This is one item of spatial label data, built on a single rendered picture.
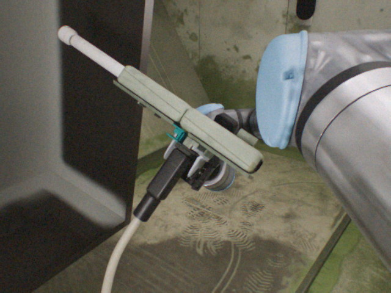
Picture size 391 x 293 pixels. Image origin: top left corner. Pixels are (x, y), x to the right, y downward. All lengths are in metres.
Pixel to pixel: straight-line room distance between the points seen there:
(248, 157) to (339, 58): 0.27
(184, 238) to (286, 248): 0.44
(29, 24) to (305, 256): 1.30
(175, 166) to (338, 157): 0.37
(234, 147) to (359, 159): 0.33
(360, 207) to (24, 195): 1.01
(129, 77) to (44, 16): 0.44
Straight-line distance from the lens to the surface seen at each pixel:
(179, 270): 1.54
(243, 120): 0.94
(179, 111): 0.63
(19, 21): 1.05
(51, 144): 1.22
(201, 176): 0.74
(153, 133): 2.27
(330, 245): 1.76
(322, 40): 0.38
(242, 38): 2.53
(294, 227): 1.81
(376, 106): 0.30
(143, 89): 0.67
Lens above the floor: 1.07
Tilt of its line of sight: 23 degrees down
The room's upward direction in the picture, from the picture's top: straight up
